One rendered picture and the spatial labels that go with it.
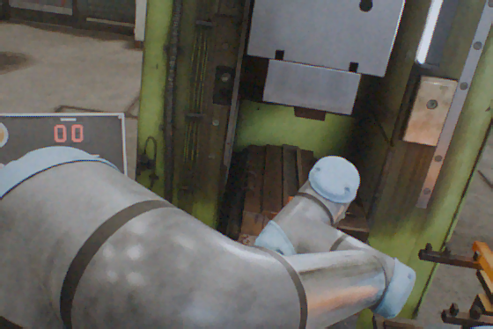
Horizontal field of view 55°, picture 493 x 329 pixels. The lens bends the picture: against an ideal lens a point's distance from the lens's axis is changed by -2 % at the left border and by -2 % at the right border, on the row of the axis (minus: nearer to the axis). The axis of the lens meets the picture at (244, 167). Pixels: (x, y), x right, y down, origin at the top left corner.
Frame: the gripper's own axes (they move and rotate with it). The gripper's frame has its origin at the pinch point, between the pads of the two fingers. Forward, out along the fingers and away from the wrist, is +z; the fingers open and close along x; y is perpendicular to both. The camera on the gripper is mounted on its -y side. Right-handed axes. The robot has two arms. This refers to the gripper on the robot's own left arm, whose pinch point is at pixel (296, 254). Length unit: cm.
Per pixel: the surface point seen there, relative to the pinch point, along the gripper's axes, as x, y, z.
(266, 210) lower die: -6.8, -15.1, 9.9
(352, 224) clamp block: 15.4, -15.7, 11.5
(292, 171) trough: 0.6, -37.0, 22.9
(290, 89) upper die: -6.4, -30.4, -17.8
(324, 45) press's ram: -1.2, -35.6, -26.9
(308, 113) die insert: -0.3, -35.1, -5.8
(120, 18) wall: -222, -491, 367
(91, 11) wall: -263, -493, 364
